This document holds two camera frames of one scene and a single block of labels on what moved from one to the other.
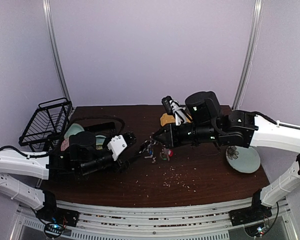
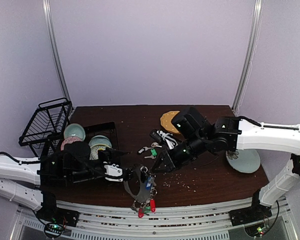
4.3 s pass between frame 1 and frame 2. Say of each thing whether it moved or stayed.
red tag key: moved
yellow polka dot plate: stayed
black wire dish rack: stayed
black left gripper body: moved
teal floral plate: stayed
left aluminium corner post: stayed
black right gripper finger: moved
